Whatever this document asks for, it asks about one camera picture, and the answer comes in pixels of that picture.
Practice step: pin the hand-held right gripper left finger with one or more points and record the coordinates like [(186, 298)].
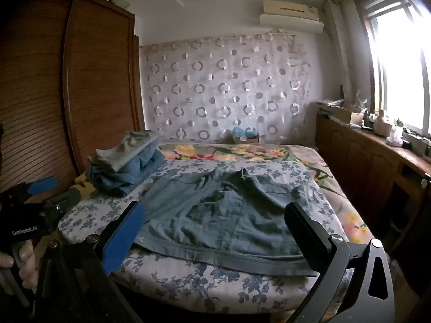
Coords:
[(124, 239)]

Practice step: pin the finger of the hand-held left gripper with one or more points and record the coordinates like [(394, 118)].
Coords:
[(65, 200), (42, 185)]

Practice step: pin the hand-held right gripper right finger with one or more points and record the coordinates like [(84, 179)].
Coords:
[(304, 234)]

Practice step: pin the blue-grey pants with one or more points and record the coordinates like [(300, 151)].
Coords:
[(219, 215)]

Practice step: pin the person's left hand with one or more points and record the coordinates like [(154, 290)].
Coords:
[(25, 262)]

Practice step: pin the folded blue garment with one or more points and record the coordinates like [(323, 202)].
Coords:
[(134, 171)]

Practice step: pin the bed with yellow floral sheet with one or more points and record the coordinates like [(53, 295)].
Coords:
[(303, 156)]

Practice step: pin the brown wooden cabinet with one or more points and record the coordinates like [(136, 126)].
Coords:
[(357, 161)]

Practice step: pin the brown wooden wardrobe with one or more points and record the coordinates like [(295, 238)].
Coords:
[(67, 91)]

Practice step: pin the small cardboard box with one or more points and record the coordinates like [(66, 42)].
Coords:
[(245, 139)]

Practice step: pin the stack of papers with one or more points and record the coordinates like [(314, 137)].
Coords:
[(330, 103)]

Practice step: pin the beige bottle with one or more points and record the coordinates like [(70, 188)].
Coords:
[(384, 123)]

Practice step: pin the window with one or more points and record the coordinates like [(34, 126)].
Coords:
[(400, 74)]

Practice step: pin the white pipe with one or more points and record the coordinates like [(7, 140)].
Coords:
[(336, 40)]

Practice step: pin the white air conditioner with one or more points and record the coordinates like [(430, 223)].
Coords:
[(291, 15)]

